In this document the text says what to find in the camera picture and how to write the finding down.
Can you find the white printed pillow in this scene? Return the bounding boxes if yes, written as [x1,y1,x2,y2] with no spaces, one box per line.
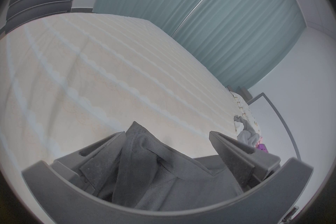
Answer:
[230,90,260,137]

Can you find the grey bedside table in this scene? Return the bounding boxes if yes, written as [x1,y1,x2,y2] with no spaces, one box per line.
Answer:
[227,85,251,101]

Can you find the grey garment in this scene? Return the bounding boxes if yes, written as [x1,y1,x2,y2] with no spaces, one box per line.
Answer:
[234,115,260,146]

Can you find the white garment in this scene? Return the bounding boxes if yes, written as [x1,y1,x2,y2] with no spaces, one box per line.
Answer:
[234,121,245,135]

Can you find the bed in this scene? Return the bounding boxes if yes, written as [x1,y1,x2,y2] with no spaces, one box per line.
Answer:
[0,13,301,202]

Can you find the black T-shirt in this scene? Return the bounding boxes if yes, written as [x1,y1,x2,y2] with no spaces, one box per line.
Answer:
[97,121,244,211]

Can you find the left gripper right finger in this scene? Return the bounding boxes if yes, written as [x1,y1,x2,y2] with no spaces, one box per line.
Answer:
[209,131,281,189]

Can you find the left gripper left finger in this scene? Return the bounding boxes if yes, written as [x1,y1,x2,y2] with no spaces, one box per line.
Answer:
[54,131,126,192]

